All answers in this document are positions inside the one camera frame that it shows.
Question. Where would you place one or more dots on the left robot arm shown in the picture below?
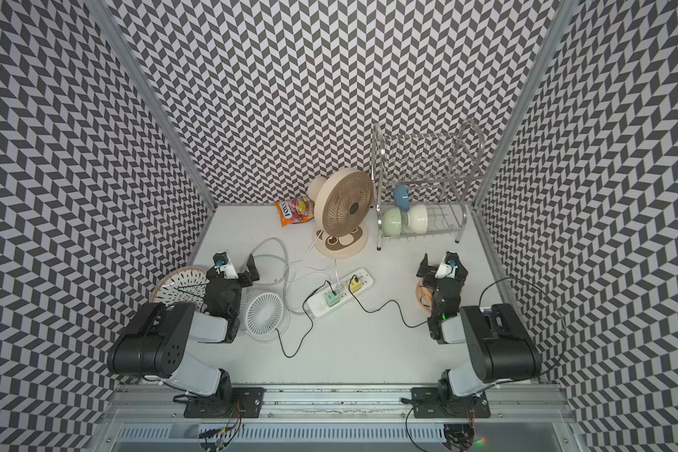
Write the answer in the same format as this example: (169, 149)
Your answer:
(191, 304)

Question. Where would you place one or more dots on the yellow usb charger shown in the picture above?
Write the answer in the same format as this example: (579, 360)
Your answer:
(355, 284)

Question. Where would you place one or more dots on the blue bowl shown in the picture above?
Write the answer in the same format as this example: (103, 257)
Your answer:
(402, 198)

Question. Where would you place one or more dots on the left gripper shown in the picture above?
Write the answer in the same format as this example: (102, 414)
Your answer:
(247, 280)

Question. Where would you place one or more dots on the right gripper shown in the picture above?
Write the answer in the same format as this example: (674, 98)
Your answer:
(425, 268)

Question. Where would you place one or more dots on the beige desk fan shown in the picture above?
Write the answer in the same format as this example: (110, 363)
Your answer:
(341, 204)

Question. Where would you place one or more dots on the green bowl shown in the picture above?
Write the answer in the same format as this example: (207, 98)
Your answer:
(392, 222)

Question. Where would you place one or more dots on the white bowl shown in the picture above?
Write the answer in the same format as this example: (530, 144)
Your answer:
(418, 219)

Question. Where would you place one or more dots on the candy snack bag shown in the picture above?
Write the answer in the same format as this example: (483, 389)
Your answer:
(295, 211)

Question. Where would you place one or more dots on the white power strip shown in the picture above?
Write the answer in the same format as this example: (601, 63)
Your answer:
(316, 305)

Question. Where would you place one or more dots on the patterned woven plate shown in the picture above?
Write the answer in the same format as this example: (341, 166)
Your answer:
(182, 285)

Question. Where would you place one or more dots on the metal dish rack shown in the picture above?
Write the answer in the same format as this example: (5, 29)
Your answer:
(439, 169)

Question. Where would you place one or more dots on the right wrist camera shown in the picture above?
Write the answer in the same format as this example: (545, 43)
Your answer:
(446, 269)

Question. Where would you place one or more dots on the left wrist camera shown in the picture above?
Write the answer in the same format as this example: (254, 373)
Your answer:
(227, 269)

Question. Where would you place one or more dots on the green usb charger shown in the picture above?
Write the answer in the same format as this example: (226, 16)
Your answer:
(332, 298)

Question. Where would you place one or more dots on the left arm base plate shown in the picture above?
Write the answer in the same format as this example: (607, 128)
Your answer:
(245, 402)

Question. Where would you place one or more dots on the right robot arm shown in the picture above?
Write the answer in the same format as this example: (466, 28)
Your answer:
(500, 349)

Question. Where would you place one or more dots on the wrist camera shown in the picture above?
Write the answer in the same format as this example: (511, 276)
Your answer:
(446, 269)
(227, 269)

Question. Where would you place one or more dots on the small white fan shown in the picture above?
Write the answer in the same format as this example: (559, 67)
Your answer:
(263, 315)

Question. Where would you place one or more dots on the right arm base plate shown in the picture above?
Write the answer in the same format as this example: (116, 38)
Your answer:
(429, 405)

